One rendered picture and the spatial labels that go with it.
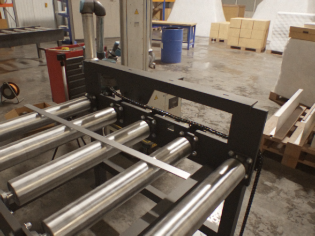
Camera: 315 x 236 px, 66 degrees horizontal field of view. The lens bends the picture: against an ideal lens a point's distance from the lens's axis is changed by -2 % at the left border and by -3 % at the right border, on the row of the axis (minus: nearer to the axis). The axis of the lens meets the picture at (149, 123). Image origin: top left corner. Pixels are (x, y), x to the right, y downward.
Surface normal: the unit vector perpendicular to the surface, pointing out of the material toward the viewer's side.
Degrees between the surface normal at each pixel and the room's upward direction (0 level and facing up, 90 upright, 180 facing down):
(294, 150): 90
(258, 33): 90
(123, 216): 0
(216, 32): 90
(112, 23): 90
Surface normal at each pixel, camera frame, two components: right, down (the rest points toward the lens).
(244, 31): -0.59, 0.36
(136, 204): 0.02, -0.89
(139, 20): 0.69, 0.33
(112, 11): 0.40, 0.42
